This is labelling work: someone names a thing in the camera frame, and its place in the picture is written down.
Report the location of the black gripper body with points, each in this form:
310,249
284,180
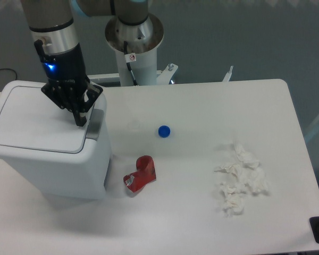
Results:
67,66

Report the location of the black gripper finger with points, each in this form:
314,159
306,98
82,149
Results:
85,103
65,97

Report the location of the white trash can lid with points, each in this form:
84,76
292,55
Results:
30,120

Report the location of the white plastic trash can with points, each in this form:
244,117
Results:
80,175

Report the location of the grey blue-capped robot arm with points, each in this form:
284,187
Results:
132,32

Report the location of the blue bottle cap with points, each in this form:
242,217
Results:
164,131

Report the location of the crushed red can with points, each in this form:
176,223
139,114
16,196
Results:
144,174

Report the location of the crumpled white tissue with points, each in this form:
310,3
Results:
244,176

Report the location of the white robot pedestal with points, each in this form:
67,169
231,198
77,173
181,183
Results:
141,68

